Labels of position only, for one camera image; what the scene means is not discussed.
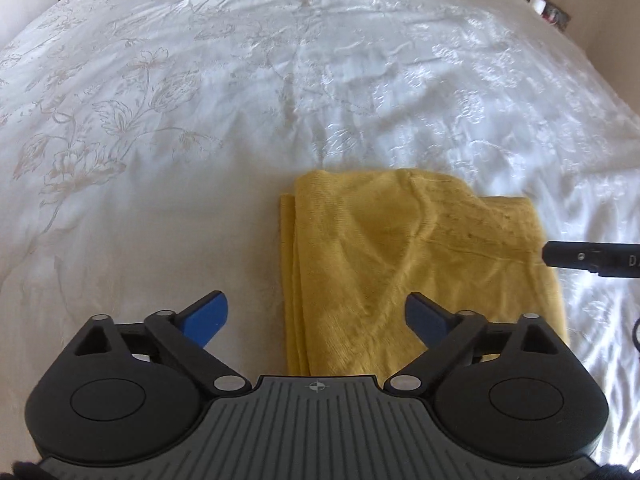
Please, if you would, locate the dark photo frame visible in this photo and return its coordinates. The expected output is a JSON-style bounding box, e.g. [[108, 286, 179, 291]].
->
[[544, 4, 571, 32]]

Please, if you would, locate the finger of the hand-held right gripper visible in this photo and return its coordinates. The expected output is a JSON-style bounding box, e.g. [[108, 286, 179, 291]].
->
[[542, 240, 640, 279]]

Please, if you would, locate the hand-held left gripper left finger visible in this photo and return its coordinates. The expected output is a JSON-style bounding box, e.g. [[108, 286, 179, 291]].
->
[[74, 289, 254, 394]]

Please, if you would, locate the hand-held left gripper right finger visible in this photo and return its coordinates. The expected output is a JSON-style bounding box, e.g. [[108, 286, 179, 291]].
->
[[384, 291, 557, 394]]

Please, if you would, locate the yellow knit sweater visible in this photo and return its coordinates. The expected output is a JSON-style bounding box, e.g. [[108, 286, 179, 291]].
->
[[278, 168, 571, 377]]

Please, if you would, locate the white floral bedspread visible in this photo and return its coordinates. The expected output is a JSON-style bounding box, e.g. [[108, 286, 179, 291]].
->
[[0, 0, 640, 461]]

